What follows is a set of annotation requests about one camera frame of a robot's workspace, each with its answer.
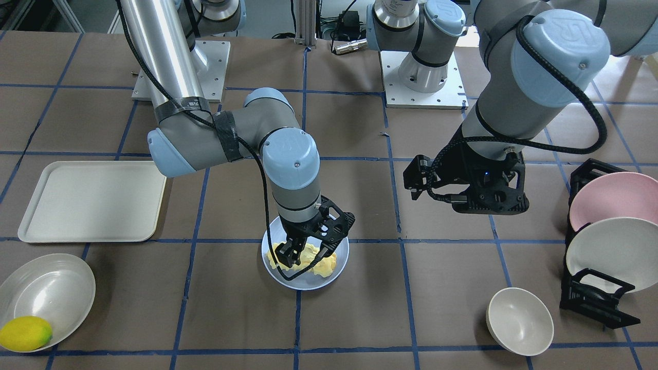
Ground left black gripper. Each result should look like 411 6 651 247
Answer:
403 140 529 215

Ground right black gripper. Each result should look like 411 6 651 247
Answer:
275 196 356 270

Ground yellow toy bread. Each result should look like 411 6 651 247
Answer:
280 242 334 278

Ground blue plate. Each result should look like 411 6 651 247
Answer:
261 216 350 290

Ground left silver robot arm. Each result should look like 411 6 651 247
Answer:
403 1 656 215

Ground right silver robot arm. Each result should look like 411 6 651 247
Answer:
117 1 355 268

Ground pink plate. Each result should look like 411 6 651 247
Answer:
569 172 657 230

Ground white plate in rack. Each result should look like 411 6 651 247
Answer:
586 216 657 292

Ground white round plate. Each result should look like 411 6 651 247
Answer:
1 253 96 354

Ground cream bowl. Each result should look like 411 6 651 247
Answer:
485 287 555 356

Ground black dish rack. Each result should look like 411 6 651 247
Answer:
559 158 642 329

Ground silver cylinder connector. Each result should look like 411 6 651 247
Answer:
332 39 368 56

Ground white rectangular tray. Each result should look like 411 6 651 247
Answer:
18 161 167 243

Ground yellow toy lemon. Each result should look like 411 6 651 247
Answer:
1 316 52 352

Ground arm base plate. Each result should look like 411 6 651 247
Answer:
380 51 468 109
135 36 231 103

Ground aluminium frame post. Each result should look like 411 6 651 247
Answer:
293 1 319 49

